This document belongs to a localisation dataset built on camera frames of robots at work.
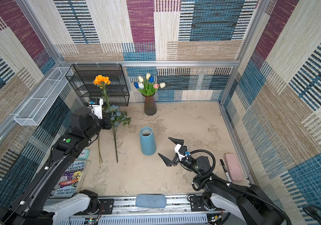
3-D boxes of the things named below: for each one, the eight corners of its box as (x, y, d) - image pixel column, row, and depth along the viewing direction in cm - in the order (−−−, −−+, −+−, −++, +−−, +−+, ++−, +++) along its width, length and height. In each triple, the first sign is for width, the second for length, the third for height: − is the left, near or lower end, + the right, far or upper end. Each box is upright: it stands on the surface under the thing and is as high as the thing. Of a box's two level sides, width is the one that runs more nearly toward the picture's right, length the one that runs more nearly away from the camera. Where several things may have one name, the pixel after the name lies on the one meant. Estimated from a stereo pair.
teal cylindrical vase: (143, 155, 94) (138, 138, 77) (144, 144, 99) (140, 126, 82) (155, 155, 94) (154, 138, 77) (156, 144, 99) (154, 126, 82)
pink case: (229, 181, 83) (232, 179, 80) (222, 155, 93) (224, 153, 91) (242, 181, 83) (245, 179, 80) (233, 155, 93) (235, 153, 91)
